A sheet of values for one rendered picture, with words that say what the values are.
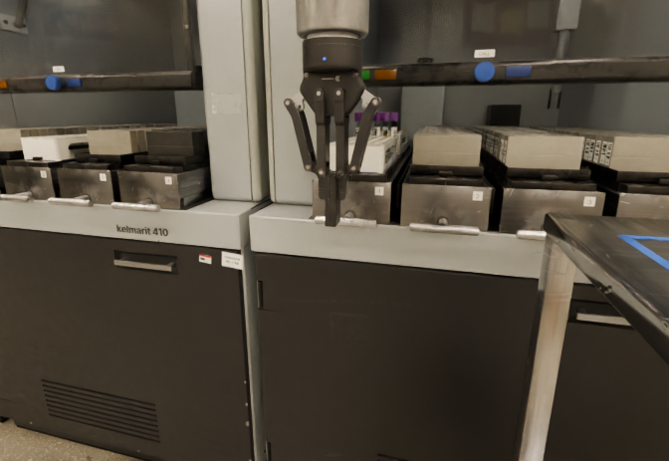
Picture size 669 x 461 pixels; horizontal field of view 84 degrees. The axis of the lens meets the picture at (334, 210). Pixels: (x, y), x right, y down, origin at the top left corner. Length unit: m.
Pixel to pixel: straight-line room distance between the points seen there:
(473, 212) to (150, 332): 0.71
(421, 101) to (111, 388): 1.18
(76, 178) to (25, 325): 0.44
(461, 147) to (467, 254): 0.18
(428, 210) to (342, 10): 0.32
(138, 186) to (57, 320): 0.44
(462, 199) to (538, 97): 0.91
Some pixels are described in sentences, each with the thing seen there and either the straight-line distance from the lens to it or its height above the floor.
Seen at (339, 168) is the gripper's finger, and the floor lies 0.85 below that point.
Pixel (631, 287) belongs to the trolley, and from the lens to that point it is 0.28.
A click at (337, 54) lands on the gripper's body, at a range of 0.47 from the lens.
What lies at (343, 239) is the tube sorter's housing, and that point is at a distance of 0.65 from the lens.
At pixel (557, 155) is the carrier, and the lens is 0.71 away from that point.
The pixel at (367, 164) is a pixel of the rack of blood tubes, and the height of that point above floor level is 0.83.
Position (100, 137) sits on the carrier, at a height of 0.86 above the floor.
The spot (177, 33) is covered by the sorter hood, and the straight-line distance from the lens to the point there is 0.85.
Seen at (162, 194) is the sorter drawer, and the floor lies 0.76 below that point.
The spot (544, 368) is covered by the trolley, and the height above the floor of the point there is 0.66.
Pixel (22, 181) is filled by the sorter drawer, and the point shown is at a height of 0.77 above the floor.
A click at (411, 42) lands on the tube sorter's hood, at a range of 0.69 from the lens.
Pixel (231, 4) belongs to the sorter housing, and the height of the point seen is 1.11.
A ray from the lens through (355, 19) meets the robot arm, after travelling 0.48.
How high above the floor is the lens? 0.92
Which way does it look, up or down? 14 degrees down
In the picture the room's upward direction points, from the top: straight up
